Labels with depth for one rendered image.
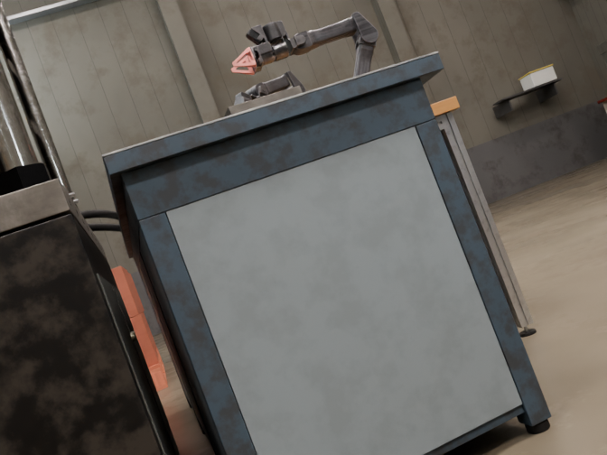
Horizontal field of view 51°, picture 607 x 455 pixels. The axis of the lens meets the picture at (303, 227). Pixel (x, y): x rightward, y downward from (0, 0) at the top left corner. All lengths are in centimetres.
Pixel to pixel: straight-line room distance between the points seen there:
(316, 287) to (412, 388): 27
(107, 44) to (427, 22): 585
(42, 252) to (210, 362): 35
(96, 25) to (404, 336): 1102
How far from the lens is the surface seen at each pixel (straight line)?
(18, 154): 123
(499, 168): 1252
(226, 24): 1194
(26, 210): 116
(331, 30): 238
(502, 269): 212
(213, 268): 117
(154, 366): 413
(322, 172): 123
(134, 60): 1171
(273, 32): 233
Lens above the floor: 53
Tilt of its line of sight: 1 degrees up
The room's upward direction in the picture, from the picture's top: 21 degrees counter-clockwise
